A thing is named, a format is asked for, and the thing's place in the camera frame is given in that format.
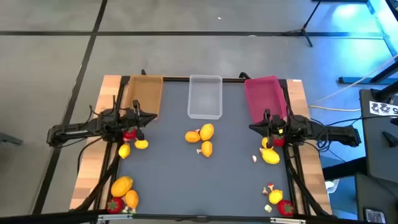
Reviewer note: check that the silver metal bracket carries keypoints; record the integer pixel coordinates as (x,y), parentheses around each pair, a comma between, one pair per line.
(110,217)
(287,220)

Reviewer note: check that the magenta plastic basket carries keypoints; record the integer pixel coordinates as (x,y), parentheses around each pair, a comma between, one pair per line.
(264,96)

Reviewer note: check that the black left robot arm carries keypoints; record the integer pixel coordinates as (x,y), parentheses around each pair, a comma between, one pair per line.
(74,132)

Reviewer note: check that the black floor stand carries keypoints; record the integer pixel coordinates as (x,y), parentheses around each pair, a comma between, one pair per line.
(354,80)

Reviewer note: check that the pale toy garlic clove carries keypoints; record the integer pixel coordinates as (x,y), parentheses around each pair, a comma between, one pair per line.
(268,208)

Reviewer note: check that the phone with lit screen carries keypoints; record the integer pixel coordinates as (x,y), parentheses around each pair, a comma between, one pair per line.
(374,215)

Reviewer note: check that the orange toy citrus fruit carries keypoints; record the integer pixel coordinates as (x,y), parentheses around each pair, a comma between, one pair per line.
(132,199)
(207,148)
(192,137)

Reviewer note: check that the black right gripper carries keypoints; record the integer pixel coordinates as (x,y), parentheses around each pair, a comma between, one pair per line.
(278,126)

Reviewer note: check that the black crossbar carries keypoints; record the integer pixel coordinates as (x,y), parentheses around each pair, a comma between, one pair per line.
(46,219)

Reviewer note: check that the dark grey table mat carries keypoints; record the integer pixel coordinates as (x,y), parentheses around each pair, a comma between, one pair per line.
(186,180)

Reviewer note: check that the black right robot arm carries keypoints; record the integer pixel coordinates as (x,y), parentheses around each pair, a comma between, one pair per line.
(335,133)

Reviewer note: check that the red cap toy mushroom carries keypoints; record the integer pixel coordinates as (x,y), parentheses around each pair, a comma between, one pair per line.
(271,186)

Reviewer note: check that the large yellow toy lemon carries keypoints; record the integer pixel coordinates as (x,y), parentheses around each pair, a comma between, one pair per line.
(271,156)

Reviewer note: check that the red toy tomato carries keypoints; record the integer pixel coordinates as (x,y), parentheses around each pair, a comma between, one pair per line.
(279,141)
(115,205)
(285,208)
(129,134)

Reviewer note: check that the black cabinet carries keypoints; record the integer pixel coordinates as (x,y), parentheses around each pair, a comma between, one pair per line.
(379,140)

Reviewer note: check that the grey floor object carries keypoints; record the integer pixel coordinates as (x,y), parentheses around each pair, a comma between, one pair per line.
(9,139)

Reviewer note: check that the black clamp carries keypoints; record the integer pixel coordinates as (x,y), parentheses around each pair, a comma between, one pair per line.
(244,75)
(143,72)

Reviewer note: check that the large orange toy mango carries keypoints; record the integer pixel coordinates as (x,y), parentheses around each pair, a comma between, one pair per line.
(122,186)
(207,131)

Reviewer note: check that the white numbered tag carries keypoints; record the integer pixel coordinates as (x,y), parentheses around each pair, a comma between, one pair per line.
(382,108)

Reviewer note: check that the black tripod stand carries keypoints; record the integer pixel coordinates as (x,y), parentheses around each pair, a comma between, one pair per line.
(301,31)

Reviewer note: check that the brown plastic basket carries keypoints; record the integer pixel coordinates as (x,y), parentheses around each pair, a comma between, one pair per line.
(146,93)

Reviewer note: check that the white floor object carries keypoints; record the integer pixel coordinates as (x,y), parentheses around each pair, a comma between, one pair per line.
(331,185)

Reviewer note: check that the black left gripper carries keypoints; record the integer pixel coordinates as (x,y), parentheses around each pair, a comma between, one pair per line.
(132,119)

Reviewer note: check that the clear plastic bin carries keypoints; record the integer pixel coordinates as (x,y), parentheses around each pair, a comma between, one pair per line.
(205,99)

